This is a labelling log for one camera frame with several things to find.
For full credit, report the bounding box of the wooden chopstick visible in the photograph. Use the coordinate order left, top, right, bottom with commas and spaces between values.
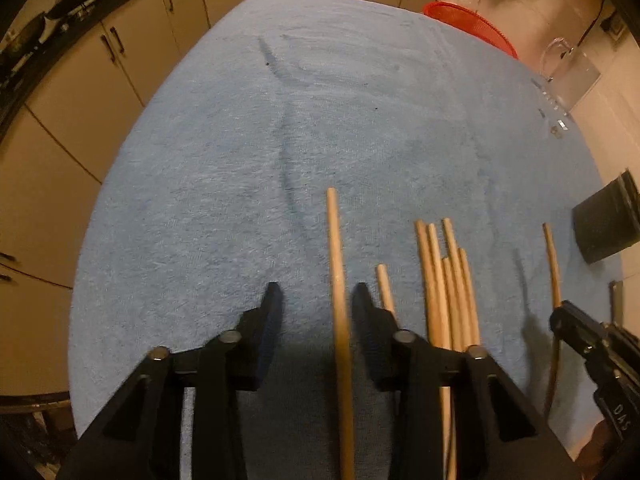
376, 264, 397, 313
415, 220, 453, 480
542, 222, 563, 416
442, 217, 473, 347
457, 247, 482, 347
326, 187, 357, 480
441, 257, 463, 352
426, 223, 458, 480

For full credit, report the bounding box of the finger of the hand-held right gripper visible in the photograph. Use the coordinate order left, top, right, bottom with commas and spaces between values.
609, 281, 624, 323
549, 300, 608, 361

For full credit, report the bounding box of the clear glass pitcher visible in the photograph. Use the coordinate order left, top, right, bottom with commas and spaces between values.
530, 37, 601, 141

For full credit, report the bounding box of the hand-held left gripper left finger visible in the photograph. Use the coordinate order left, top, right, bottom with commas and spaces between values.
60, 281, 283, 480

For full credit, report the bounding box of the red plastic basket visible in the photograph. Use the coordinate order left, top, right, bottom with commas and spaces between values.
422, 1, 518, 58

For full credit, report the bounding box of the black utensil holder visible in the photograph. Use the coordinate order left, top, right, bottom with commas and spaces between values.
572, 170, 640, 264

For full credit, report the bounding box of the dark wall socket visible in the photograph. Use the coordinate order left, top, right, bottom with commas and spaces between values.
600, 12, 626, 38

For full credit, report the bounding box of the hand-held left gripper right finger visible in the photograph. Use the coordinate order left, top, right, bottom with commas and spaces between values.
351, 282, 583, 480

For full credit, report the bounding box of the black power cable with plug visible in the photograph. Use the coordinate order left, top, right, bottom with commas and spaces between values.
577, 0, 607, 48

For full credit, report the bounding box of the blue towel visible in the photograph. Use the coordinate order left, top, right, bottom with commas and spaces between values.
67, 0, 623, 480

